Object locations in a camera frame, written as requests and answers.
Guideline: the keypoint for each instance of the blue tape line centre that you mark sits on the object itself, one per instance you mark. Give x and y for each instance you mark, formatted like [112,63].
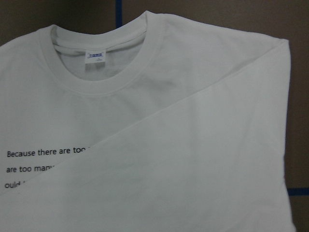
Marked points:
[118,14]

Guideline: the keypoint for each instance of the white printed t-shirt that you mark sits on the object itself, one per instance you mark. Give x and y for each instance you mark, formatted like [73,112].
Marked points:
[162,125]

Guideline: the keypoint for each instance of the blue tape line crosswise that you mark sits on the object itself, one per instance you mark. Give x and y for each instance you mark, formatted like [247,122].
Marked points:
[298,191]

